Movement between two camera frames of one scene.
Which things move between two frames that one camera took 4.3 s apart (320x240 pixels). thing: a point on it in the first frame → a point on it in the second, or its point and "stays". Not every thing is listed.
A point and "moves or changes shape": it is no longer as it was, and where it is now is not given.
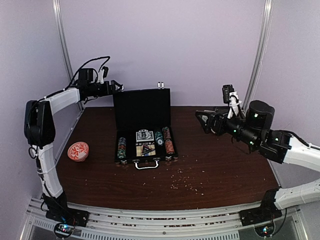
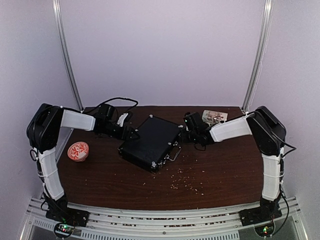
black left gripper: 108,92 → 129,135
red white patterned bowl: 78,151 stays
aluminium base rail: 224,223 stays
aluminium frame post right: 268,15 stays
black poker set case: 143,132 moves or changes shape
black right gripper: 212,116 → 183,137
